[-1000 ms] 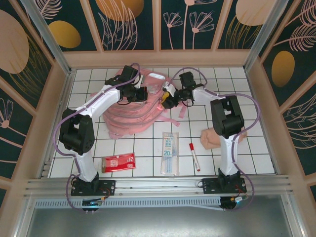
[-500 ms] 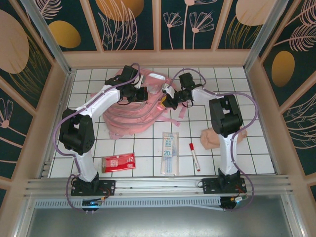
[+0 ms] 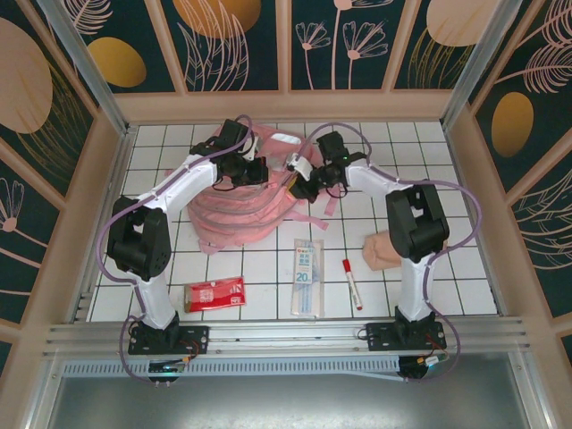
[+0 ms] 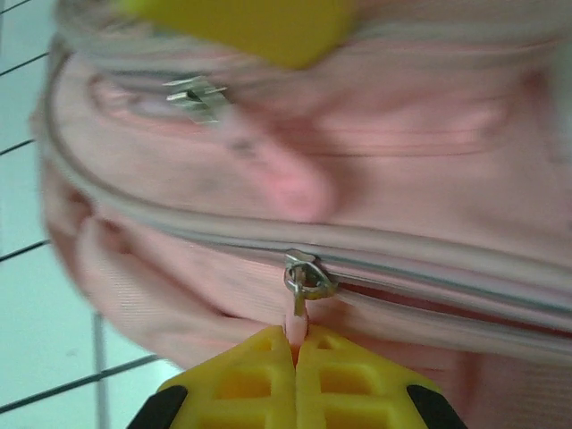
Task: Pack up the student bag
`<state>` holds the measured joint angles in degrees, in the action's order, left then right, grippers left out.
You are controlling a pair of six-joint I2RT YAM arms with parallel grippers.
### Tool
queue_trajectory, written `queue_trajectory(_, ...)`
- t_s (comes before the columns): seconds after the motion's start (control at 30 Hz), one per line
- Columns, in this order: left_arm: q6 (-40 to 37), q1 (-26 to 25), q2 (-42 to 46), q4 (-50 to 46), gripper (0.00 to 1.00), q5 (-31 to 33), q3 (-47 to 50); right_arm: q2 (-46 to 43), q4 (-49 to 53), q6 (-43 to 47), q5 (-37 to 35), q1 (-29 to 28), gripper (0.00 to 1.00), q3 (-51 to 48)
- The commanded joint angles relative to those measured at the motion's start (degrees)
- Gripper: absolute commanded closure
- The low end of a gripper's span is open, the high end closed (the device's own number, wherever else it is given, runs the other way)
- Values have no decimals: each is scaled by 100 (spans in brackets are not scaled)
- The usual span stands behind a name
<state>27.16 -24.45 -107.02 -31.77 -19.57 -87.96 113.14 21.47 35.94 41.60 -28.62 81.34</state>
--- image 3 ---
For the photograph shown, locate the red white marker pen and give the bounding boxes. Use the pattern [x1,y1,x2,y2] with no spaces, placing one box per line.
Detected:
[341,258,364,313]

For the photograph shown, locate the beige cloth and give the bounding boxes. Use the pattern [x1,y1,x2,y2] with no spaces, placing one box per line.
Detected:
[361,231,403,272]

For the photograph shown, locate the wall panel single flower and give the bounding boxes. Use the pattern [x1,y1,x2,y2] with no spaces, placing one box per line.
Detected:
[0,138,68,325]

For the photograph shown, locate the aluminium mounting rail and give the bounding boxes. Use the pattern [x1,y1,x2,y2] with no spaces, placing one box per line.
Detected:
[44,315,531,358]

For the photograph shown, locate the aluminium side rail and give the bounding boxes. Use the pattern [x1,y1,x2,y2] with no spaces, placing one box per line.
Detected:
[442,124,506,318]
[66,127,138,323]

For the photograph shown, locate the wall panel oval and fern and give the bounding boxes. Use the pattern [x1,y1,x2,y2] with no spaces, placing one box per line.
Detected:
[467,0,572,193]

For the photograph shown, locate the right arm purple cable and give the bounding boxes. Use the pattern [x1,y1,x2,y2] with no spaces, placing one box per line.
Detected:
[297,121,486,385]

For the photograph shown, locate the pink student backpack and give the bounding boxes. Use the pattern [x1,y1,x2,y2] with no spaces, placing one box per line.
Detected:
[164,122,349,256]

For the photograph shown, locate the wall panel pink flowers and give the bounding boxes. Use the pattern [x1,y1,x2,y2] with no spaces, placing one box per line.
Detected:
[285,0,406,93]

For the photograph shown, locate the clear ruler pack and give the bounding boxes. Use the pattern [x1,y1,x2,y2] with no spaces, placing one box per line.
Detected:
[290,238,325,317]

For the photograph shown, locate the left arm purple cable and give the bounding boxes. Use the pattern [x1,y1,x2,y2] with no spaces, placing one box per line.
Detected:
[96,114,256,386]

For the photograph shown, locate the wall panel fern leaves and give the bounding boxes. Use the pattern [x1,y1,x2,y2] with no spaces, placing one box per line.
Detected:
[507,164,572,321]

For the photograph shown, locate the wall panel large beige circle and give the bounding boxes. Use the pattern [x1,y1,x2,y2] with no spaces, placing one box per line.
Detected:
[0,0,99,202]

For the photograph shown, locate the grey metal sheet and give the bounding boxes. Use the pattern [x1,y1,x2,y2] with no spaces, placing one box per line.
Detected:
[44,374,542,429]

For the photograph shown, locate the red tissue packet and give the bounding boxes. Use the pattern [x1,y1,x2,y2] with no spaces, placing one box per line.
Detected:
[182,275,248,314]

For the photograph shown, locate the wall panel with yellow oval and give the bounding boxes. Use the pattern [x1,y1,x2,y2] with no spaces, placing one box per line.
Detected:
[57,0,187,95]

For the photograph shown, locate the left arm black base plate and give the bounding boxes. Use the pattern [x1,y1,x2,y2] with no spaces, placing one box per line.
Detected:
[128,324,211,357]

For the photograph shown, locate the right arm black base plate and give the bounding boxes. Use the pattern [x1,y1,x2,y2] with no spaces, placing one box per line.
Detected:
[366,321,448,354]

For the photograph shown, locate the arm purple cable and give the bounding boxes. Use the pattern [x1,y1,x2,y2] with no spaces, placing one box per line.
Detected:
[297,121,486,385]
[96,114,256,386]

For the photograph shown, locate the wall panel beige circle feathers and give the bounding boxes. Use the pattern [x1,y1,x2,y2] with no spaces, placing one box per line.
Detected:
[391,0,501,90]

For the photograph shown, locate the aluminium corner post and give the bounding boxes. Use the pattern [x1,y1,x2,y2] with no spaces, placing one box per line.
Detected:
[440,0,524,130]
[38,0,130,135]

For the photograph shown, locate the grey slotted cable duct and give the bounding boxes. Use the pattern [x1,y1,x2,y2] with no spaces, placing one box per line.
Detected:
[62,355,403,382]

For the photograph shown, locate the wall panel orange circle leaves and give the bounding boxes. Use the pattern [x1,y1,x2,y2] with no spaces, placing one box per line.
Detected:
[149,0,287,95]

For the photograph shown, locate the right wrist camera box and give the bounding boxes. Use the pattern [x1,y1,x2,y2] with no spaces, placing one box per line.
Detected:
[287,151,314,180]

